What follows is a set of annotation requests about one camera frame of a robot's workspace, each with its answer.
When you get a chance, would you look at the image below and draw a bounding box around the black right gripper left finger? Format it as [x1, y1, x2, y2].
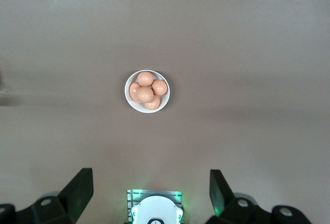
[0, 167, 94, 224]

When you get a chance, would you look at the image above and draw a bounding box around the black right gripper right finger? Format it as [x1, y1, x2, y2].
[209, 169, 312, 224]

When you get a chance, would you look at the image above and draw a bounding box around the brown egg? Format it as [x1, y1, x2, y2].
[151, 79, 168, 96]
[129, 82, 142, 104]
[137, 71, 154, 87]
[144, 94, 161, 110]
[137, 86, 155, 103]

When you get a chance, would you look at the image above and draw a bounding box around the white round bowl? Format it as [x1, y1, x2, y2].
[124, 70, 171, 113]

